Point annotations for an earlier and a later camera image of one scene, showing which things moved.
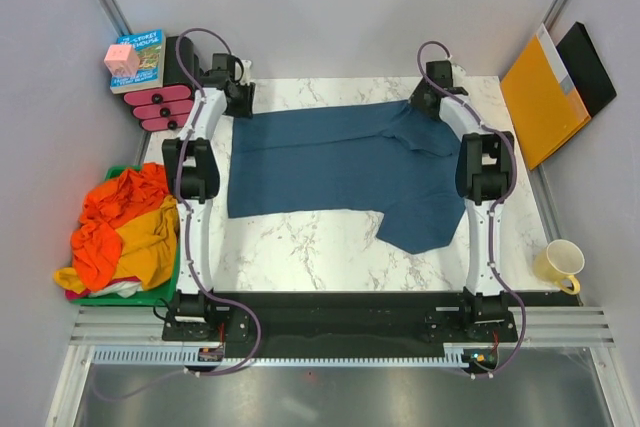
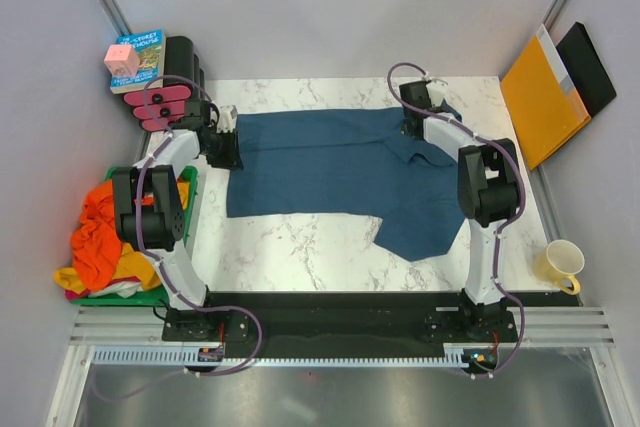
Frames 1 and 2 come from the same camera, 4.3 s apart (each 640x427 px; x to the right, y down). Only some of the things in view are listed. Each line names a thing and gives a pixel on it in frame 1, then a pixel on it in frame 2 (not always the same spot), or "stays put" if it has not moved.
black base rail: (342, 320) stays put
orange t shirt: (95, 247) stays put
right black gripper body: (417, 98) → (403, 129)
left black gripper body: (242, 105) → (222, 153)
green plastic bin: (150, 297) stays put
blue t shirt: (392, 158) stays put
